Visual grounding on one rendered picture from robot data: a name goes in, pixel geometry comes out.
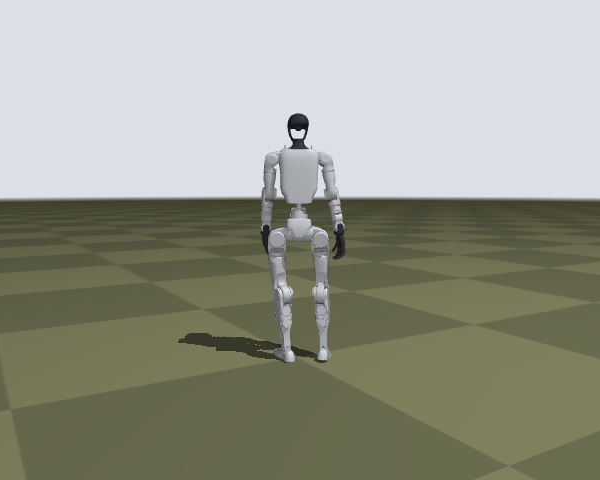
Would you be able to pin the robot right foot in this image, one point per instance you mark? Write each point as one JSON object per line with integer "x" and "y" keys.
{"x": 323, "y": 354}

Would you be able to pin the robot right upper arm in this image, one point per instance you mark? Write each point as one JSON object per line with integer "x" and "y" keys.
{"x": 326, "y": 161}

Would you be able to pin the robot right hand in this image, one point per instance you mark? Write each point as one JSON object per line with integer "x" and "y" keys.
{"x": 340, "y": 242}

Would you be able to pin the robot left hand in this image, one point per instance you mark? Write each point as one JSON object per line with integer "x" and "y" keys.
{"x": 265, "y": 233}

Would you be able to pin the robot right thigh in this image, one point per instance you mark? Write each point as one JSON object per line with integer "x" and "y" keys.
{"x": 320, "y": 251}

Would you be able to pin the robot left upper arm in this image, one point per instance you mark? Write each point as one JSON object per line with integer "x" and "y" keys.
{"x": 271, "y": 160}

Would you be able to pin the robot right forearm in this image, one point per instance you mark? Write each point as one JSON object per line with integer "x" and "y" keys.
{"x": 336, "y": 213}

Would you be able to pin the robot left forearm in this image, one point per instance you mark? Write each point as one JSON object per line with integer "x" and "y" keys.
{"x": 266, "y": 212}

